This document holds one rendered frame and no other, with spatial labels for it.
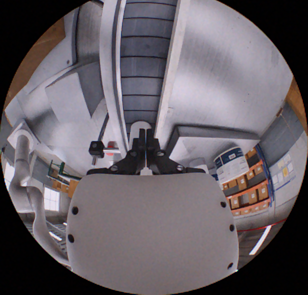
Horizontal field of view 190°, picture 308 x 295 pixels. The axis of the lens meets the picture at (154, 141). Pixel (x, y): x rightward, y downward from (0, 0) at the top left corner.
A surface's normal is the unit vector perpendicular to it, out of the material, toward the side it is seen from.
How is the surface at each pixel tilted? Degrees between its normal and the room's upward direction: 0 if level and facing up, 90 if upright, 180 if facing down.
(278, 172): 90
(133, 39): 0
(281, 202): 90
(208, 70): 0
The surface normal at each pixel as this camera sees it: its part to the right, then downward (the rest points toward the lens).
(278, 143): -0.98, -0.07
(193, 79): 0.07, 0.81
